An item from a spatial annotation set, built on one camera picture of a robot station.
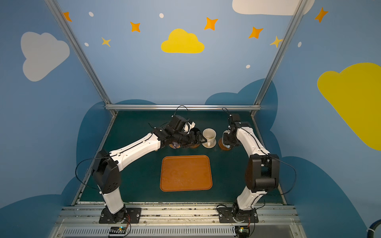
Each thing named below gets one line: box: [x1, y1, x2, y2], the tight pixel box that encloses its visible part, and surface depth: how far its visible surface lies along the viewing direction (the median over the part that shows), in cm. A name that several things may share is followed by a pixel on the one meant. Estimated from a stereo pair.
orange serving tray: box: [159, 155, 213, 192], surface depth 90 cm
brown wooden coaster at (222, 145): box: [218, 137, 232, 151], surface depth 103 cm
